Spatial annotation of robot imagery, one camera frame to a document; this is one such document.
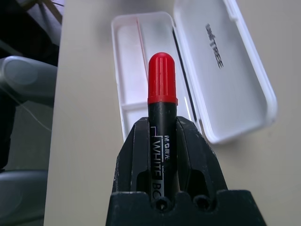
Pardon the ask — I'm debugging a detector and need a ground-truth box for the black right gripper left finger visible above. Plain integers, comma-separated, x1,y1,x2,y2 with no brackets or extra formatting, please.
111,117,151,193

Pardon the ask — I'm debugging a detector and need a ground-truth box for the white plastic pencil case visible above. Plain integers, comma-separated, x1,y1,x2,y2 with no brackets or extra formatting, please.
110,0,278,145

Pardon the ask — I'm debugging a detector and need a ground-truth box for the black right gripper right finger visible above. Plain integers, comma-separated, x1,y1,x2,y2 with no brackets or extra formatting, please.
174,116,229,193

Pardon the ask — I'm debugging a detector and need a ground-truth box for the black marker with red cap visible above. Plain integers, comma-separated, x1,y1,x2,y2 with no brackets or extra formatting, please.
147,52,179,206

